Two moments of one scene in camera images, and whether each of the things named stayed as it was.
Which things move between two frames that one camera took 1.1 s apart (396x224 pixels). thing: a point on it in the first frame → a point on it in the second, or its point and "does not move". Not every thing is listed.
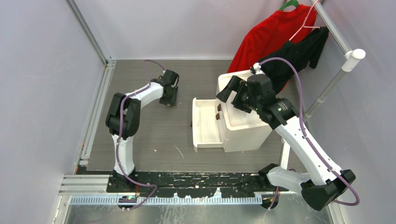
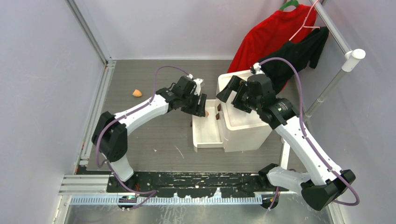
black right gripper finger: [233, 86] does not move
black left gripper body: [170, 99] → [190, 103]
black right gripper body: [243, 100] does not move
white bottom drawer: [208, 126] does not move
